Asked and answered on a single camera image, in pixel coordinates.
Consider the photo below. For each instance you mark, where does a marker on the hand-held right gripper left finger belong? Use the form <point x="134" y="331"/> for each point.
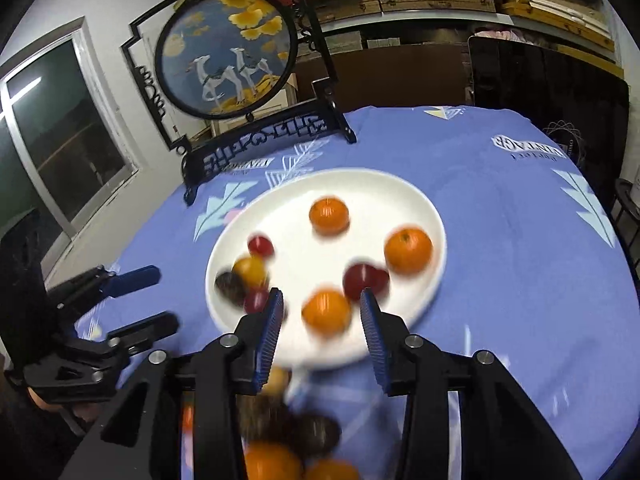
<point x="270" y="336"/>

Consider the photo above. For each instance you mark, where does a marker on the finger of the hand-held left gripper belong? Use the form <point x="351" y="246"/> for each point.
<point x="145" y="329"/>
<point x="131" y="280"/>

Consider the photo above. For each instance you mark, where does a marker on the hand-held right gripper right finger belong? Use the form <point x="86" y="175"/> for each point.
<point x="373" y="331"/>

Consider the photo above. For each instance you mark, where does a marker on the orange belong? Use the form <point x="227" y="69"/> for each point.
<point x="272" y="462"/>
<point x="328" y="215"/>
<point x="408" y="250"/>
<point x="326" y="312"/>
<point x="331" y="471"/>

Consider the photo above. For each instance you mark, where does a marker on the white round plate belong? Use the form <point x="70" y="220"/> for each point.
<point x="295" y="240"/>

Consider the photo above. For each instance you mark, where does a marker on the small red fruit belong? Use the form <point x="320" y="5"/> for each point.
<point x="260" y="246"/>
<point x="255" y="301"/>

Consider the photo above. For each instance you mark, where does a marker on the small tan fruit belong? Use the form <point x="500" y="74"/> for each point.
<point x="278" y="381"/>

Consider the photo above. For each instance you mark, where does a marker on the large red plum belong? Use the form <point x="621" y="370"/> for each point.
<point x="366" y="279"/>

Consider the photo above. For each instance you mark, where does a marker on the dark brown fruit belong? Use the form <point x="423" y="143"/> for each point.
<point x="262" y="420"/>
<point x="229" y="286"/>
<point x="318" y="433"/>

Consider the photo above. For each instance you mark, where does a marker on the small yellow fruit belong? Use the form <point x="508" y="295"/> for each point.
<point x="250" y="270"/>

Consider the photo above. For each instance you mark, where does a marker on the blue printed tablecloth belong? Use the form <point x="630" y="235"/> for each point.
<point x="500" y="260"/>

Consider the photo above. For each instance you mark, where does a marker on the round deer embroidery screen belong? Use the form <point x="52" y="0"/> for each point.
<point x="225" y="50"/>

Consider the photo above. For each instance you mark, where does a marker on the brown cabinet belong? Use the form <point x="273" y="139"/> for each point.
<point x="390" y="77"/>

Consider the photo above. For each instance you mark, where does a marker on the black chair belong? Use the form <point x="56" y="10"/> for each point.
<point x="627" y="215"/>

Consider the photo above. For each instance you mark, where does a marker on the black panel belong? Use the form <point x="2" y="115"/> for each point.
<point x="540" y="85"/>

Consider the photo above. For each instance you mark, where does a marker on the aluminium frame window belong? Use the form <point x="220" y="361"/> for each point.
<point x="65" y="135"/>

